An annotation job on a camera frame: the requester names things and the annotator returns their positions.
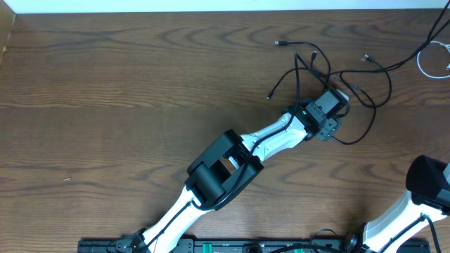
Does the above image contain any black USB cable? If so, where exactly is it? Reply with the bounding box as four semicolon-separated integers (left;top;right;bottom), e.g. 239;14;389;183
266;40;333;101

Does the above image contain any white USB cable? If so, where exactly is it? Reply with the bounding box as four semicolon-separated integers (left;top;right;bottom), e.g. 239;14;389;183
416;41;450;79

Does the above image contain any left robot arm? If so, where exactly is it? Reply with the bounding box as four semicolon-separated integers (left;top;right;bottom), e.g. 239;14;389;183
108;89;349;252

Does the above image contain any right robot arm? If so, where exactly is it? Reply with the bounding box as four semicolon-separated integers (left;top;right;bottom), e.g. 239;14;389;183
345;155;449;252

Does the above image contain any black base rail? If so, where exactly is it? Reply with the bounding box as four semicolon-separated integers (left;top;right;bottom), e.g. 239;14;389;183
77;238;431;253

